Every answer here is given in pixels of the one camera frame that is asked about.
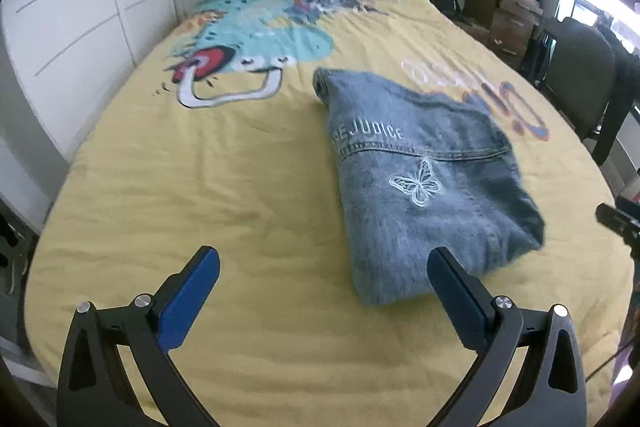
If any wooden drawer cabinet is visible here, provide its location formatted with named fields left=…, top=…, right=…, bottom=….
left=487, top=0, right=543, bottom=58

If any black cable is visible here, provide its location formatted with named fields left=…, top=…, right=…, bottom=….
left=585, top=342, right=628, bottom=383

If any white wardrobe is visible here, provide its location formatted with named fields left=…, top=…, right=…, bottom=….
left=0, top=0, right=178, bottom=168

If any grey office chair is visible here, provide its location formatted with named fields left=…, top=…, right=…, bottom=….
left=542, top=17, right=618, bottom=138

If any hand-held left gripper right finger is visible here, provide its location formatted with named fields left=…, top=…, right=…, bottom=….
left=427, top=247, right=587, bottom=427

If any blue denim jacket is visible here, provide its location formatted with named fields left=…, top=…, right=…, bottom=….
left=312, top=67, right=546, bottom=307

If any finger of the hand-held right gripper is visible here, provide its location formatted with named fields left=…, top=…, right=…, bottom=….
left=595, top=203, right=640, bottom=240

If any yellow printed bed sheet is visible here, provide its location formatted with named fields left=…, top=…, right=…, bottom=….
left=22, top=0, right=633, bottom=427

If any dark jacket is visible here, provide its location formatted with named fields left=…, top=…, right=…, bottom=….
left=597, top=24, right=640, bottom=165

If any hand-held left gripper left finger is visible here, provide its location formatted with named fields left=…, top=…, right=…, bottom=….
left=57, top=245, right=221, bottom=427

